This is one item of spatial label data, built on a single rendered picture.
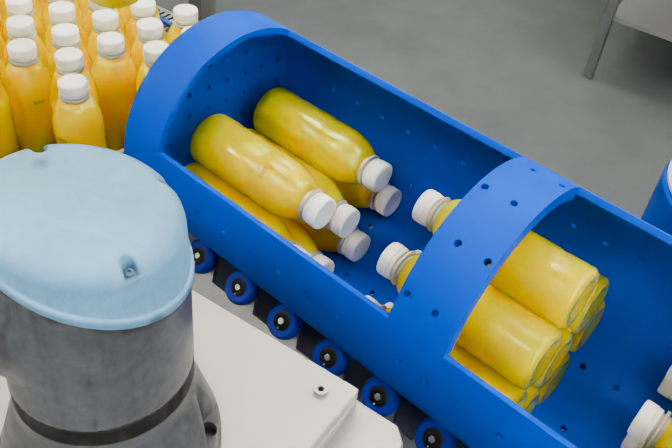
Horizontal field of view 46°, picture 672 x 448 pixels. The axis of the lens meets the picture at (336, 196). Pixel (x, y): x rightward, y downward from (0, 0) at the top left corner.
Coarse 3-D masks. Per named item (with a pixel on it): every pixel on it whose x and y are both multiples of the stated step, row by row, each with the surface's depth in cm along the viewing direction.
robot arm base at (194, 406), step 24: (192, 384) 52; (168, 408) 49; (192, 408) 52; (216, 408) 57; (24, 432) 49; (48, 432) 47; (72, 432) 46; (96, 432) 46; (120, 432) 47; (144, 432) 48; (168, 432) 50; (192, 432) 52; (216, 432) 56
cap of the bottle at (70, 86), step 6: (60, 78) 106; (66, 78) 106; (72, 78) 107; (78, 78) 107; (84, 78) 107; (60, 84) 105; (66, 84) 105; (72, 84) 106; (78, 84) 106; (84, 84) 106; (60, 90) 105; (66, 90) 105; (72, 90) 105; (78, 90) 105; (84, 90) 106; (66, 96) 106; (72, 96) 105; (78, 96) 106; (84, 96) 107
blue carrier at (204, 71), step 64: (192, 64) 89; (256, 64) 105; (320, 64) 104; (128, 128) 93; (192, 128) 101; (384, 128) 103; (448, 128) 92; (192, 192) 88; (448, 192) 100; (512, 192) 74; (576, 192) 79; (256, 256) 85; (448, 256) 72; (640, 256) 85; (320, 320) 82; (384, 320) 75; (448, 320) 71; (640, 320) 88; (448, 384) 72; (576, 384) 90; (640, 384) 88
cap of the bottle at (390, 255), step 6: (390, 246) 83; (396, 246) 83; (402, 246) 83; (384, 252) 83; (390, 252) 82; (396, 252) 82; (402, 252) 82; (384, 258) 82; (390, 258) 82; (396, 258) 82; (378, 264) 83; (384, 264) 82; (390, 264) 82; (378, 270) 83; (384, 270) 83; (390, 270) 82; (384, 276) 83
